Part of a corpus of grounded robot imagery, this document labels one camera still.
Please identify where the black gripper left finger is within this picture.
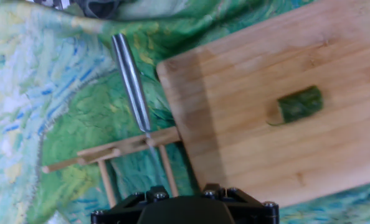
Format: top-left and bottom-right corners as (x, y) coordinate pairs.
(90, 185), (170, 224)

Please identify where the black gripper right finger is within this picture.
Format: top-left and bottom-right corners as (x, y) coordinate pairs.
(202, 183), (280, 224)

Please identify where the steel cleaver knife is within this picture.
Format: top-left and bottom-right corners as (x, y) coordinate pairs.
(111, 33), (163, 187)

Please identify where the green cucumber chunk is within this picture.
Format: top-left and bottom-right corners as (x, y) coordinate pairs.
(267, 85), (325, 127)

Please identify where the wooden cutting board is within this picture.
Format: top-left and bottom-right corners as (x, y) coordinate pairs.
(156, 0), (370, 208)

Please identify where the wooden peg rack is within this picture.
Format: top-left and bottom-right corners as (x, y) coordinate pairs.
(41, 126), (182, 208)

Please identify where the painted landscape tablecloth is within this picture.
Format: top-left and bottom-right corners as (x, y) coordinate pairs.
(0, 0), (370, 224)

